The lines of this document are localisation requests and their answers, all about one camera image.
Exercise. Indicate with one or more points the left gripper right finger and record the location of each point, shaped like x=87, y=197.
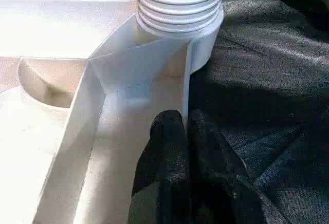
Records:
x=213, y=177

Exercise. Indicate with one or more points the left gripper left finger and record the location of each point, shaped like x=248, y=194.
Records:
x=169, y=157

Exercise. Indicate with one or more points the white plastic table leg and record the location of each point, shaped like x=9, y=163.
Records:
x=180, y=3

